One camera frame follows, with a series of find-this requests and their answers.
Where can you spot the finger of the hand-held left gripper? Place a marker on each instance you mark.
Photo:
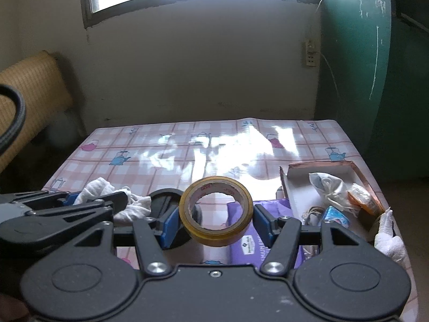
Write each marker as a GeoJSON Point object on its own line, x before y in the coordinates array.
{"type": "Point", "coordinates": [68, 197]}
{"type": "Point", "coordinates": [83, 211]}

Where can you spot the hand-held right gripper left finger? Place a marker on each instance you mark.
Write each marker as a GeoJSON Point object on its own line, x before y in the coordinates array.
{"type": "Point", "coordinates": [171, 224]}

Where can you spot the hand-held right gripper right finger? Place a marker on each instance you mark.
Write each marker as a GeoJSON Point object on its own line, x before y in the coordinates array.
{"type": "Point", "coordinates": [263, 224]}

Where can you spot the white sock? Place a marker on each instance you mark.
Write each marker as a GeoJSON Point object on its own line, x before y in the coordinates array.
{"type": "Point", "coordinates": [97, 187]}

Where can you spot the yellow tape roll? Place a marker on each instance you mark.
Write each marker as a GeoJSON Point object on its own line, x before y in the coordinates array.
{"type": "Point", "coordinates": [214, 238]}

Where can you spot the cardboard box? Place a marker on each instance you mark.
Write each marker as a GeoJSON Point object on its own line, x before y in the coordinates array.
{"type": "Point", "coordinates": [301, 171]}

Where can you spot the blue tissue pack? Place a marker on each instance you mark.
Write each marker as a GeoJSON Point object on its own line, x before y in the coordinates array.
{"type": "Point", "coordinates": [335, 215]}

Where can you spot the white respirator mask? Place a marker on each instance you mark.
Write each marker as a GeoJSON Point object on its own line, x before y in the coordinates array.
{"type": "Point", "coordinates": [326, 182]}

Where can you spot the white and orange tissue pack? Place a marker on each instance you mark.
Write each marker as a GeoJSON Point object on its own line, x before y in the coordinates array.
{"type": "Point", "coordinates": [362, 194]}

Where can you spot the purple tissue pack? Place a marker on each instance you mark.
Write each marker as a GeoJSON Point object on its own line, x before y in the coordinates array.
{"type": "Point", "coordinates": [248, 245]}

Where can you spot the beige cup with black lid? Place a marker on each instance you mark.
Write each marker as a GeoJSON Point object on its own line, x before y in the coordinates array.
{"type": "Point", "coordinates": [164, 196]}

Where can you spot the pink checked tablecloth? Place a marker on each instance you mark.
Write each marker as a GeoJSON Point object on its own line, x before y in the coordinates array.
{"type": "Point", "coordinates": [201, 161]}

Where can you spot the woven rattan bench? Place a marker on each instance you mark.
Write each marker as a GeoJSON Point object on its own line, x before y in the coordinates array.
{"type": "Point", "coordinates": [33, 84]}

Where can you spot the green door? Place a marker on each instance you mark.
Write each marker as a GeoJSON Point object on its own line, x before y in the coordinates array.
{"type": "Point", "coordinates": [355, 40]}

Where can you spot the wall outlet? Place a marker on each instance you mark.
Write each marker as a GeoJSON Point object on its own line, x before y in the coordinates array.
{"type": "Point", "coordinates": [311, 53]}

